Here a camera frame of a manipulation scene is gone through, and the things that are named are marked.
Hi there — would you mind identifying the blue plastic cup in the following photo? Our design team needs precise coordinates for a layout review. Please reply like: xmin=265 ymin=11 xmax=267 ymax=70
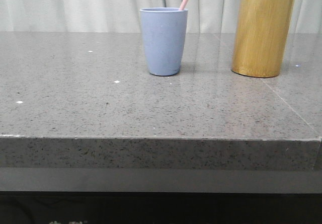
xmin=140 ymin=8 xmax=188 ymax=76

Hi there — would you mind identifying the bamboo wooden cylinder holder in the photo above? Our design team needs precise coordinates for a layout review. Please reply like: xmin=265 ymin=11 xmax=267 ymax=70
xmin=231 ymin=0 xmax=294 ymax=78

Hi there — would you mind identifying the white-grey curtain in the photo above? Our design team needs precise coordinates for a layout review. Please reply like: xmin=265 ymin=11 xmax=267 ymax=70
xmin=1 ymin=0 xmax=321 ymax=33

